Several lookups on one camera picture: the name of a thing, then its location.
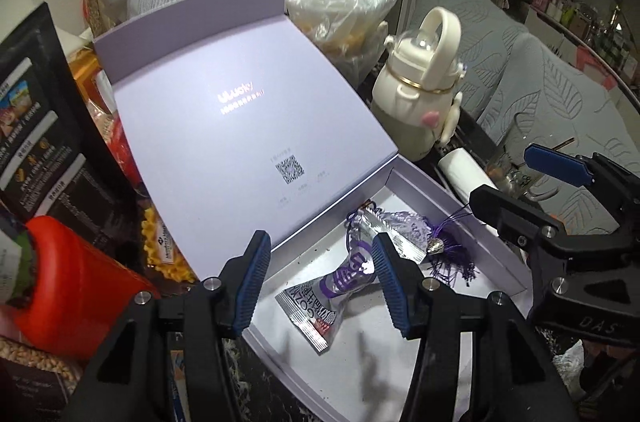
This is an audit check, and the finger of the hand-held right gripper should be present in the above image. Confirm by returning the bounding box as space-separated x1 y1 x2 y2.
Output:
523 143 640 234
469 183 634 299

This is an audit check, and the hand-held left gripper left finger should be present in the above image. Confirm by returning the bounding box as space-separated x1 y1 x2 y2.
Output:
60 229 273 422

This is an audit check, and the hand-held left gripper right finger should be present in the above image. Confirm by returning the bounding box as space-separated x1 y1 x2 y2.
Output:
371 232 583 422

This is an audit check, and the purple tassel charm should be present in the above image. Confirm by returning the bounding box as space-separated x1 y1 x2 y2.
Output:
345 201 482 288

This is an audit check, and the crinkled silver foil packet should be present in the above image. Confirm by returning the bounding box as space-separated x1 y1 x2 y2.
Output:
347 207 433 263

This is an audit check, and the silver purple snack packet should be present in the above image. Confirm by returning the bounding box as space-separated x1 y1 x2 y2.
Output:
274 246 381 355

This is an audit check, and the lavender gift box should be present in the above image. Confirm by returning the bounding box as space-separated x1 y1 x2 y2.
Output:
94 0 531 422

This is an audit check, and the clear glass mug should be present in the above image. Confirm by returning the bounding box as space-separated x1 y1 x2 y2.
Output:
485 112 563 205

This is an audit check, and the white paper cup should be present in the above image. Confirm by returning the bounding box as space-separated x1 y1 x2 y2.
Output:
438 147 498 203

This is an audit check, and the grey leaf-pattern sofa cushion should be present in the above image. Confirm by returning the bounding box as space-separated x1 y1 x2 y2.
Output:
475 30 640 248
405 0 533 123

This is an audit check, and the yellow pasta bag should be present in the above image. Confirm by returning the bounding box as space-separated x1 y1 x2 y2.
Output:
142 207 201 285

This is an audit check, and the cream water bottle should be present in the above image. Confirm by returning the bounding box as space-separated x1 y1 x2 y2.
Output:
371 6 468 162

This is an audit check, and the row of small bottles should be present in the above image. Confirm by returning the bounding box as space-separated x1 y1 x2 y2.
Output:
530 0 640 83

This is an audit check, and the red canister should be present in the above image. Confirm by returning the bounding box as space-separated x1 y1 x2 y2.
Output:
0 216 161 360

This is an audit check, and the pale dried beans bag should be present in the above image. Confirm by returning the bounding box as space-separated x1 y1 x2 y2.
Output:
0 334 83 422

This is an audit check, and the large clear plastic bag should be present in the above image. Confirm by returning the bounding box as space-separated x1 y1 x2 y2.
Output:
285 0 411 88

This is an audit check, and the black snack bag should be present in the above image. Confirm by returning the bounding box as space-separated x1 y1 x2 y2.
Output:
0 1 146 248

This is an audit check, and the orange snack packet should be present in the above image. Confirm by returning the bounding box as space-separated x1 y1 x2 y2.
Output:
70 47 116 113

